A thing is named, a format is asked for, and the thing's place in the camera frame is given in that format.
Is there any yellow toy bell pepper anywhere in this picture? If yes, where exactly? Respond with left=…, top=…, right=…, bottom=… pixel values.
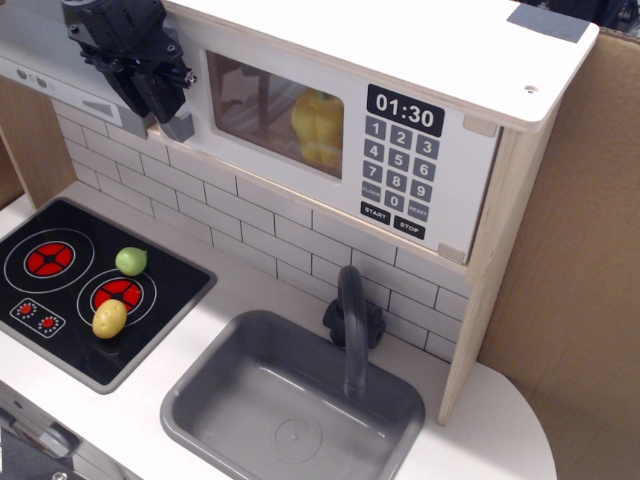
left=291, top=89, right=344, bottom=176

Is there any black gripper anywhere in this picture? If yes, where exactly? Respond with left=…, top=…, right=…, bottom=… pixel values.
left=67, top=1, right=196, bottom=124

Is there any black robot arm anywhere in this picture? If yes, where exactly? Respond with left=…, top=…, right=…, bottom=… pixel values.
left=61, top=0, right=196, bottom=124

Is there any dark grey toy faucet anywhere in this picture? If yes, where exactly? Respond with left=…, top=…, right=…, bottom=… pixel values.
left=323, top=266, right=386, bottom=400

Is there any black toy stovetop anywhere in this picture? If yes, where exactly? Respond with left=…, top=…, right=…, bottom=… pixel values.
left=1, top=198, right=216, bottom=394

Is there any grey tape patch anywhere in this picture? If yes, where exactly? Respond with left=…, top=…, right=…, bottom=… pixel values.
left=507, top=4, right=590, bottom=43

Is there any yellow toy potato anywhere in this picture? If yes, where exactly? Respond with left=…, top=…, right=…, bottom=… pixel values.
left=92, top=299, right=128, bottom=339

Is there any wooden toy microwave cabinet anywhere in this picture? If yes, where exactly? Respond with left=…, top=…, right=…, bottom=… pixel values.
left=165, top=1, right=598, bottom=424

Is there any brown cardboard panel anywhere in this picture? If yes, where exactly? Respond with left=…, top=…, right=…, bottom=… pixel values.
left=480, top=30, right=639, bottom=479

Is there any grey toy range hood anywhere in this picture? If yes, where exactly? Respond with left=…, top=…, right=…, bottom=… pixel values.
left=1, top=1, right=155, bottom=139

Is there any grey toy sink basin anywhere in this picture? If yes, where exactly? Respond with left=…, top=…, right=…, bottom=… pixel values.
left=160, top=311, right=425, bottom=479

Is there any green toy lime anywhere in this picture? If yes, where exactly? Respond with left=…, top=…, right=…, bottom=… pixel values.
left=115, top=247, right=147, bottom=276

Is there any white toy microwave door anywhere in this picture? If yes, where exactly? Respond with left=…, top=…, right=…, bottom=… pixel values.
left=169, top=14, right=502, bottom=264

